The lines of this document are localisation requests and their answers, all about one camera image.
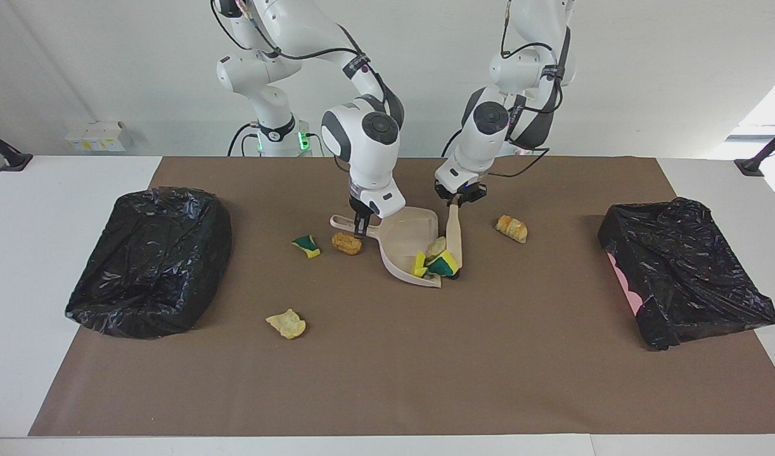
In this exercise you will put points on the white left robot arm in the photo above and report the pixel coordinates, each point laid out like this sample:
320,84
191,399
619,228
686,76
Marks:
488,133

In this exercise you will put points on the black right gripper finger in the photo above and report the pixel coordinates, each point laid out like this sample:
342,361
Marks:
362,227

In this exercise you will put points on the brown table mat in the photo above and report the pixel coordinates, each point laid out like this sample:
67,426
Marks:
387,380

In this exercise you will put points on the pale chip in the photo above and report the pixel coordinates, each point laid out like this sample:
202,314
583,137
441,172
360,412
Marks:
287,324
436,247

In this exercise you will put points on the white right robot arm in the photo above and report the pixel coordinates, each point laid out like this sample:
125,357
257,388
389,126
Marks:
362,133

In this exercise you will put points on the green and yellow sponge piece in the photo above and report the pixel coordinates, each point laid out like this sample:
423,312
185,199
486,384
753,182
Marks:
306,246

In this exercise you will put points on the striped orange bread piece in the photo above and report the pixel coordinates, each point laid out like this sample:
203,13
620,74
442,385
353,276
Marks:
511,228

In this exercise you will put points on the white wall socket box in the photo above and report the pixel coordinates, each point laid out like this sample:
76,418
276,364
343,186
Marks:
96,136

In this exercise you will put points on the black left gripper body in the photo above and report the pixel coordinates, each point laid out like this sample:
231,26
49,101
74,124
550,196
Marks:
473,192

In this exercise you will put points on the black bag lined pink bin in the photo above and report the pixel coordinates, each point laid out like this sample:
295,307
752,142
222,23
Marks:
685,272

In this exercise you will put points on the beige hand brush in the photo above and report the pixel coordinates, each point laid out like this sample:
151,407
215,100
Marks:
454,234

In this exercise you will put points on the black stand foot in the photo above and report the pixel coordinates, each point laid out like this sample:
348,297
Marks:
751,168
13,161

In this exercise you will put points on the beige plastic dustpan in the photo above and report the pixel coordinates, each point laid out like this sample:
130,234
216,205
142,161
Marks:
406,231

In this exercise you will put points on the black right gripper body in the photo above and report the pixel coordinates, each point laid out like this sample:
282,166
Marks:
360,209

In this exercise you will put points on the brown bread roll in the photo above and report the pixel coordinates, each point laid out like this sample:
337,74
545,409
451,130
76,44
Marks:
346,242

